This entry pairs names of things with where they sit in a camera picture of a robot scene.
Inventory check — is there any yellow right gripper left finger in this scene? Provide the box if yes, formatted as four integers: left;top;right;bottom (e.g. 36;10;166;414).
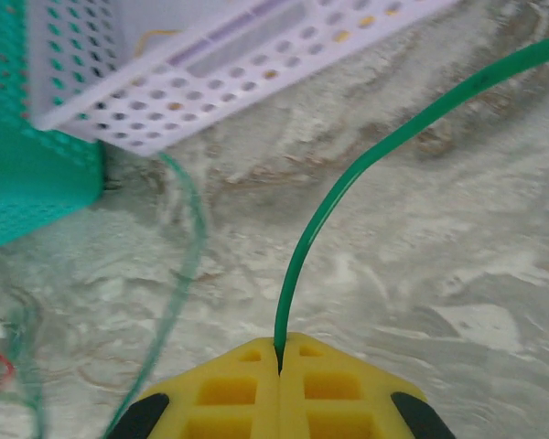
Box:
102;337;281;439

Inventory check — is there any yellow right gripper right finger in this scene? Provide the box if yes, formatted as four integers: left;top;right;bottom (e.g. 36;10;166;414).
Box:
277;332;458;439

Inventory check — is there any thin yellow wire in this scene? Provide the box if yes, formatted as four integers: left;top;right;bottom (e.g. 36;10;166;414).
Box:
135;27;184;59

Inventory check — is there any teal perforated plastic basket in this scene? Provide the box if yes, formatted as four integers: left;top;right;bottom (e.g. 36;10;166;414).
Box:
0;0;106;255

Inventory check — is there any lilac perforated plastic basket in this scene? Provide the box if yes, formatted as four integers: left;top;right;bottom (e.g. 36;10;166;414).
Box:
27;0;468;155

